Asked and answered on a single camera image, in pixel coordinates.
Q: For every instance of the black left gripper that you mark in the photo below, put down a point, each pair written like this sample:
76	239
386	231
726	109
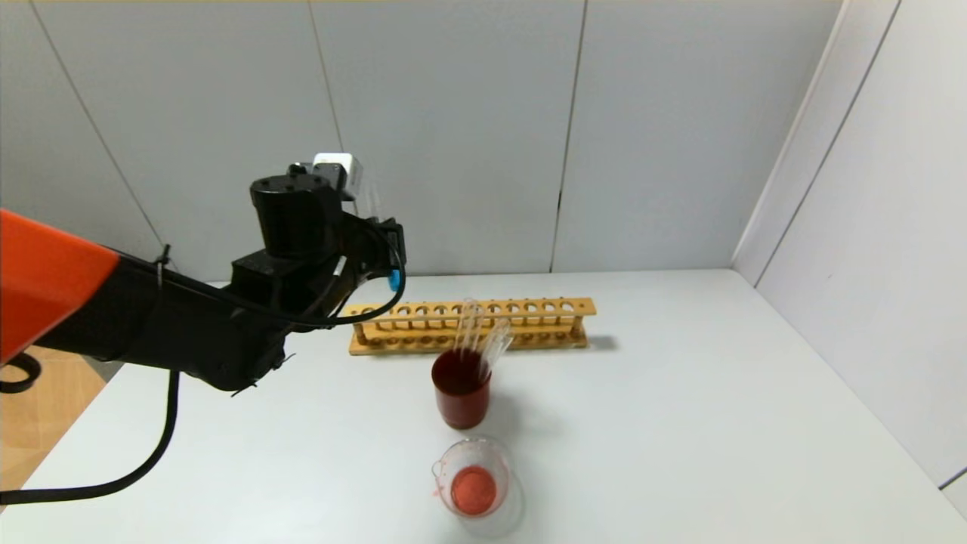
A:
393	245

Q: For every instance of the test tube with blue pigment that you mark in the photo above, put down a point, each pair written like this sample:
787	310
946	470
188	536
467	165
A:
393	281

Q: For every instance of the wooden test tube rack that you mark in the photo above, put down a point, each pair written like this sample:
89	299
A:
529	308

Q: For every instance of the red cup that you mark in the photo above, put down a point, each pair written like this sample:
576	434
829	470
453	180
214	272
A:
462	408

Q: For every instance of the clear glass beaker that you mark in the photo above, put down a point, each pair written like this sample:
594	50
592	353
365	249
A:
474	487

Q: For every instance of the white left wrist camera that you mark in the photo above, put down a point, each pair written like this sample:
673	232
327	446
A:
336	170

